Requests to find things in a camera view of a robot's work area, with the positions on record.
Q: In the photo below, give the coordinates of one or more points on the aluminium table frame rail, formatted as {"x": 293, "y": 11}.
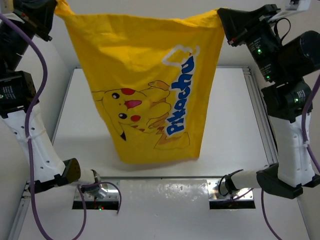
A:
{"x": 262, "y": 119}

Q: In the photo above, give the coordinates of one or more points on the white foam front cover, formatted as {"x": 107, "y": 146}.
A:
{"x": 169, "y": 210}

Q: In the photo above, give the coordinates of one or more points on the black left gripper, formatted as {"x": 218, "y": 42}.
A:
{"x": 34, "y": 13}

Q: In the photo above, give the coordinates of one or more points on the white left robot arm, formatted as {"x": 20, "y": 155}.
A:
{"x": 21, "y": 112}

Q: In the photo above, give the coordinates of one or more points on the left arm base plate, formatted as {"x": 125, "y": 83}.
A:
{"x": 105, "y": 191}

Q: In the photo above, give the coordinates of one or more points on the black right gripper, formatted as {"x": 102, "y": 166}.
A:
{"x": 239, "y": 24}

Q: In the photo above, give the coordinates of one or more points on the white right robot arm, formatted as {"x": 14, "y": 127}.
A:
{"x": 288, "y": 99}

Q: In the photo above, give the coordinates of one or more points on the yellow cartoon pillowcase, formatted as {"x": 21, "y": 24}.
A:
{"x": 150, "y": 79}

